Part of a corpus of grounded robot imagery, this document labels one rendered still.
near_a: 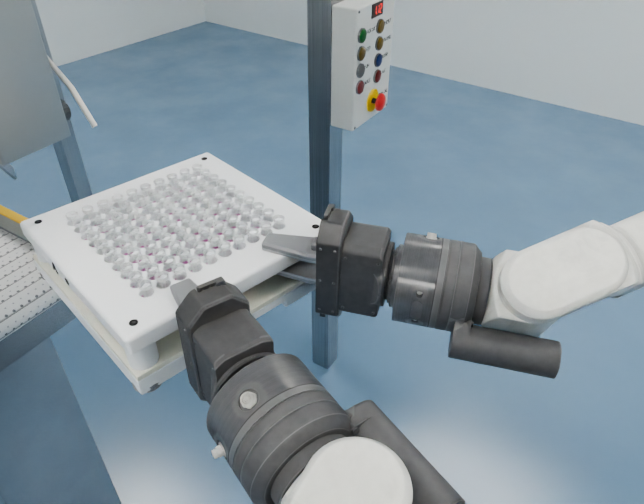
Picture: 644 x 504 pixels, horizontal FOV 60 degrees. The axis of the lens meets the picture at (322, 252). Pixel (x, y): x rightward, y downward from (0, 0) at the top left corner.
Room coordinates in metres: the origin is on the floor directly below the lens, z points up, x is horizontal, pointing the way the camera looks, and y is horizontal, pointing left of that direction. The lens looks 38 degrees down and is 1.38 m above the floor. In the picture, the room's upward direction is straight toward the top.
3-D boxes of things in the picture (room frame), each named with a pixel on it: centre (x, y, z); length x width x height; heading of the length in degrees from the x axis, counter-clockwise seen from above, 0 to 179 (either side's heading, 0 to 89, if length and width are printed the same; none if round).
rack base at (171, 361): (0.49, 0.16, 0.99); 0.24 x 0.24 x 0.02; 43
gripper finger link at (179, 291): (0.36, 0.11, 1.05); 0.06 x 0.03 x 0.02; 35
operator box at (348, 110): (1.23, -0.09, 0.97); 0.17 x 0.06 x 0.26; 148
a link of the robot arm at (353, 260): (0.43, -0.06, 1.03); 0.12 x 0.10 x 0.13; 75
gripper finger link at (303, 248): (0.45, 0.03, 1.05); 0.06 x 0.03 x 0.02; 75
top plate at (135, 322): (0.49, 0.16, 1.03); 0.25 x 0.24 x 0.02; 133
